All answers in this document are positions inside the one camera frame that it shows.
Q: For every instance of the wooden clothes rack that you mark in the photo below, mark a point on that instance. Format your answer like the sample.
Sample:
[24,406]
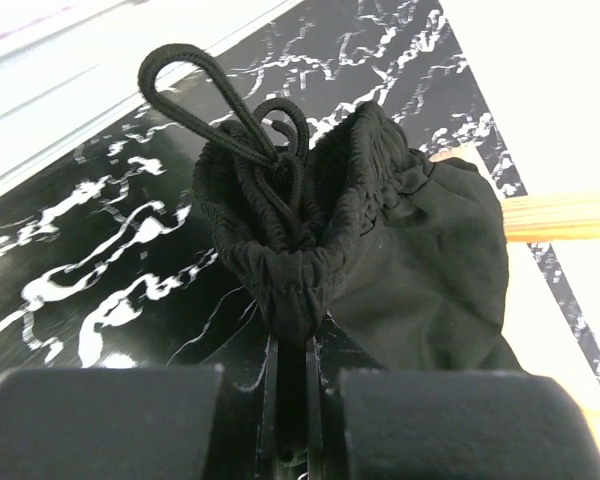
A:
[555,220]

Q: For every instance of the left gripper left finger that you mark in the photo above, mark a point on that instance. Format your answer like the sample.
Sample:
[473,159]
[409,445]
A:
[196,422]

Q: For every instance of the black trousers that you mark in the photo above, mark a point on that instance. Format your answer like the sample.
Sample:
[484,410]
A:
[408,256]

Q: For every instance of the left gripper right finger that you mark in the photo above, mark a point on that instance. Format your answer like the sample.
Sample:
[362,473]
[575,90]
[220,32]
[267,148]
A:
[370,423]

